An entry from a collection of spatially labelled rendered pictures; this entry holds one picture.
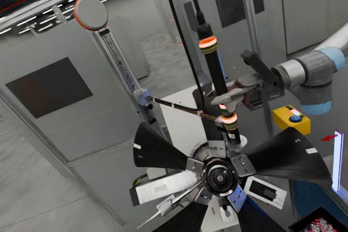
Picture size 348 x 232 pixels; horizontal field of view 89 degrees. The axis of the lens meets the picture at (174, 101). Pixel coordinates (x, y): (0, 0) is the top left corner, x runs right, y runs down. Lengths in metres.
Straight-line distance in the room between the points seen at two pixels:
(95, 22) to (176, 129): 0.69
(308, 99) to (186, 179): 0.55
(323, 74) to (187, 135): 0.61
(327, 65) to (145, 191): 0.80
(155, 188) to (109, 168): 0.92
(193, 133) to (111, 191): 1.25
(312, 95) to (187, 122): 0.56
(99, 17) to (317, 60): 0.93
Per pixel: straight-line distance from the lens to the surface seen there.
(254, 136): 1.69
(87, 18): 1.06
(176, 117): 0.96
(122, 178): 1.83
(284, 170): 0.74
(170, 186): 0.87
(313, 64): 0.60
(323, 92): 0.65
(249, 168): 0.73
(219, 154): 0.72
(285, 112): 1.13
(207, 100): 0.74
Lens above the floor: 1.76
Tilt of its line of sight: 26 degrees down
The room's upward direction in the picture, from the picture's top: 24 degrees counter-clockwise
